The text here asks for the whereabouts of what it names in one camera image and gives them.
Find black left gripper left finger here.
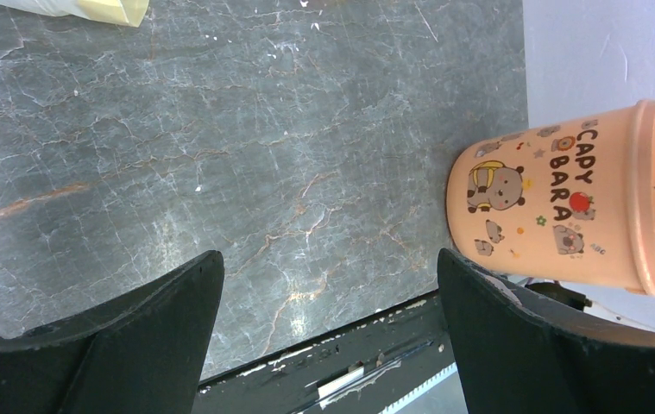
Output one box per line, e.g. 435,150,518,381
0,250,224,413

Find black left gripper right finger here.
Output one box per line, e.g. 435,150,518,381
437,249,655,413

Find orange capybara trash bin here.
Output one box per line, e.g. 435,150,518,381
446,99,655,297

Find translucent yellowish plastic bag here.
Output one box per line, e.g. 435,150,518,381
0,0,149,28

